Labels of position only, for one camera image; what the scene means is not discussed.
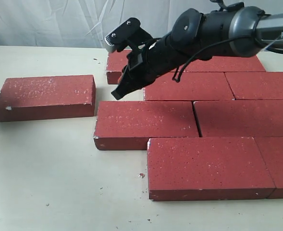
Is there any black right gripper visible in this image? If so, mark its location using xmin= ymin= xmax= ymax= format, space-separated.
xmin=111 ymin=36 xmax=199 ymax=100

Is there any red brick second row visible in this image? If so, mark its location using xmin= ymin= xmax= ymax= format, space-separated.
xmin=144 ymin=72 xmax=234 ymax=101

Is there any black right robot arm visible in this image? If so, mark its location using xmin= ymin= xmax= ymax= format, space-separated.
xmin=105 ymin=2 xmax=283 ymax=100

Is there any red brick third row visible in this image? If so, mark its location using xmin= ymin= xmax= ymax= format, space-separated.
xmin=193 ymin=100 xmax=283 ymax=137

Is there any red brick front row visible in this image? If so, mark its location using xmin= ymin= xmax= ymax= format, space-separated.
xmin=147 ymin=137 xmax=276 ymax=201

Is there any white backdrop curtain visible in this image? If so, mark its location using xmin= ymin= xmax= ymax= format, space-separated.
xmin=0 ymin=0 xmax=283 ymax=52

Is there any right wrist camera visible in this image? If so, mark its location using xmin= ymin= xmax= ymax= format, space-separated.
xmin=104 ymin=17 xmax=153 ymax=53

